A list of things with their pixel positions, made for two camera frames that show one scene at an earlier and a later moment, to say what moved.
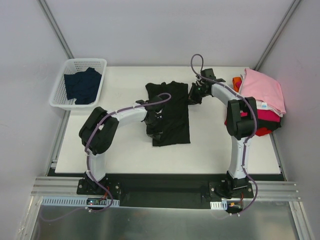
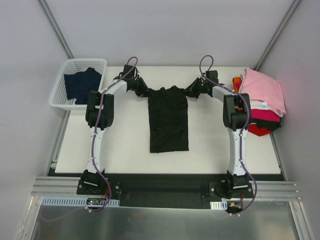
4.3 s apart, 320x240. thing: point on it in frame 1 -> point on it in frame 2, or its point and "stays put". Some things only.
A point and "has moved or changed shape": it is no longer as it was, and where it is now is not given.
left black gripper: (154, 124) -> (142, 88)
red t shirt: (260, 131) stays put
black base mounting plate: (166, 191) stays put
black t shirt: (176, 129) has moved or changed shape
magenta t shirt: (265, 115) stays put
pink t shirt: (266, 89) stays put
